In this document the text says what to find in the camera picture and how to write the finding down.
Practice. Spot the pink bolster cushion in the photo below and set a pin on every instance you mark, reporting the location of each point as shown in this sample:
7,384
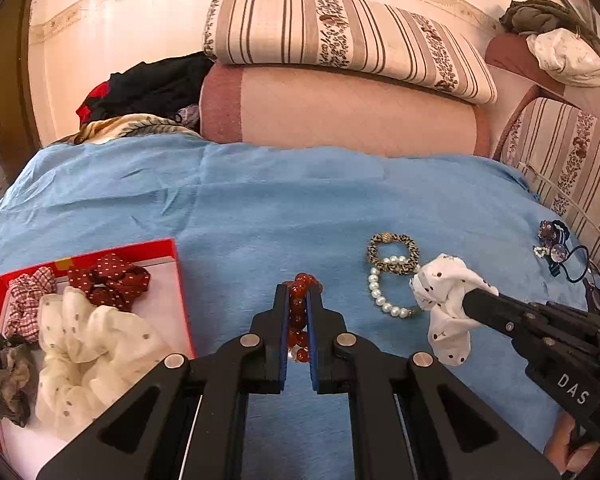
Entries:
330,110

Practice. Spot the person's right hand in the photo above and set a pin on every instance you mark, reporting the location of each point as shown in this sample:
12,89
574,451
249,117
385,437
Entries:
557,440

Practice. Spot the black and red clothing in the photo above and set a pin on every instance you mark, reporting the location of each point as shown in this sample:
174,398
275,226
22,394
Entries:
155,85

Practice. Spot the long striped floral cushion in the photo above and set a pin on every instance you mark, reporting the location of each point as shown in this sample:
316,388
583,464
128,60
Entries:
330,25

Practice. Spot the small white dotted scrunchie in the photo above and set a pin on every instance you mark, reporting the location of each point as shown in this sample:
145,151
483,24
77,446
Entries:
445,310

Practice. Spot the red white checkered scrunchie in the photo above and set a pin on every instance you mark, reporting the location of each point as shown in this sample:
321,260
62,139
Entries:
27,300

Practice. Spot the grey black scrunchie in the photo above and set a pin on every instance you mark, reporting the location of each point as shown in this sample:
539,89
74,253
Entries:
10,380

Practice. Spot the pink sofa armrest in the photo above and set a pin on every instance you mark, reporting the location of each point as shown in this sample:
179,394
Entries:
510,55

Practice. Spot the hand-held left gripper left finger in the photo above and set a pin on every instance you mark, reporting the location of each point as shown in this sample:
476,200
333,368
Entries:
283,360

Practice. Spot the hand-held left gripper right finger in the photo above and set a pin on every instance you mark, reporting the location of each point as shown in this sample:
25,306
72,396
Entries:
314,365

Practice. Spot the olive green garment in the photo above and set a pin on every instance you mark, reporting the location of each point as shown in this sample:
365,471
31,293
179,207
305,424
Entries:
535,15

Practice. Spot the striped floral sofa cushion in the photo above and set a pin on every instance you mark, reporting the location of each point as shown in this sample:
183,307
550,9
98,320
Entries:
570,160

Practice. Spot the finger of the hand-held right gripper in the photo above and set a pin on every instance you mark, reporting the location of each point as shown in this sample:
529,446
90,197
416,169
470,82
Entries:
490,310

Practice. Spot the large cream dotted scrunchie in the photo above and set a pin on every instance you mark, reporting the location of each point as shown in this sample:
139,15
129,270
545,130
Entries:
95,355

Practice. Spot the blue blanket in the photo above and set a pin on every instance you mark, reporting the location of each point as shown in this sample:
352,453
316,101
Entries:
260,210

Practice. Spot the gold patterned cloth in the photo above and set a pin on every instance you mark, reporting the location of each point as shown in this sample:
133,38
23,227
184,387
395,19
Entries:
125,127

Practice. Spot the red cardboard box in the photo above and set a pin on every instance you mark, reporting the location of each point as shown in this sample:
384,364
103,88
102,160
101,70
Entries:
170,300

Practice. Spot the red polka dot scrunchie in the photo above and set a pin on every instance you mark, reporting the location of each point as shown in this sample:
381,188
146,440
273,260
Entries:
115,280

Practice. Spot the wooden door frame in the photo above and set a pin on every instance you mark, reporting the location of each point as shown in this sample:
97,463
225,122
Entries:
15,85

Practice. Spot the dark hair clip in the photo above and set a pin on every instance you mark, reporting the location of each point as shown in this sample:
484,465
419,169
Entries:
596,297

